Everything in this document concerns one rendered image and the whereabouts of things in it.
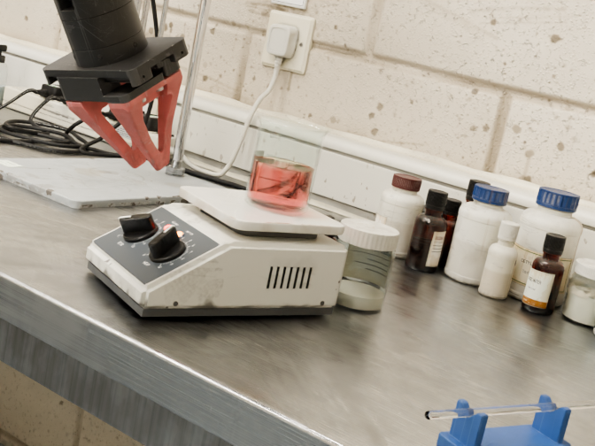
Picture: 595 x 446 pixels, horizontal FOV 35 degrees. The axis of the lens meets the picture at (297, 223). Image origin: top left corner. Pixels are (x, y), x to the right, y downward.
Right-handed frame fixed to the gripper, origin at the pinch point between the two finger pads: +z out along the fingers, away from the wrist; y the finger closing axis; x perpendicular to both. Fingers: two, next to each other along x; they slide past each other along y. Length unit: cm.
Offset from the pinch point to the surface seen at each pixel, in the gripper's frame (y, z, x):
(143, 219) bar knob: 3.8, 6.7, -0.5
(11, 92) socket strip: 86, 19, -48
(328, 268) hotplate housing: -8.5, 15.4, -8.6
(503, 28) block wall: -2, 14, -64
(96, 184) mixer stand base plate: 34.1, 16.8, -19.8
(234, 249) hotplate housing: -5.4, 8.9, -1.0
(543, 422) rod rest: -31.7, 19.2, 0.2
